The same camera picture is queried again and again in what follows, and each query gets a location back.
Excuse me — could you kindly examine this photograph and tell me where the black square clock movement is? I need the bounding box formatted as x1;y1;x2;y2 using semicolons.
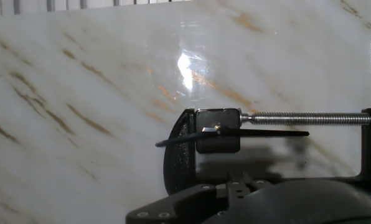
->
195;108;242;154

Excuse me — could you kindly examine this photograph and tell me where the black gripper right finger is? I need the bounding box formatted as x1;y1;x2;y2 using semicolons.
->
227;170;272;206

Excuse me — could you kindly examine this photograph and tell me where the short black clock hand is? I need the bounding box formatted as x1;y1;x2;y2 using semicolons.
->
154;126;221;148

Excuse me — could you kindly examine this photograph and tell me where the white marble pattern board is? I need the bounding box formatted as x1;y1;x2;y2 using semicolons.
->
0;0;371;224

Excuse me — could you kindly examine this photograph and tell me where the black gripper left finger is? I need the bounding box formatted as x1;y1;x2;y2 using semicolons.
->
125;183;229;224

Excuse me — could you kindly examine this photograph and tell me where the black metal C-clamp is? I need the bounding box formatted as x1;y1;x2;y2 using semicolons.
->
162;107;371;195

